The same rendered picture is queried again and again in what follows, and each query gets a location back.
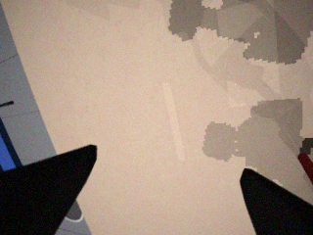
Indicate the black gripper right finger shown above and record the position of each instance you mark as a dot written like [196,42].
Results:
[274,210]

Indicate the dark red peg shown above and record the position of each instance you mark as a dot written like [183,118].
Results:
[307,165]

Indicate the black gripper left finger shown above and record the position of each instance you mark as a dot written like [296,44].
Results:
[35,198]

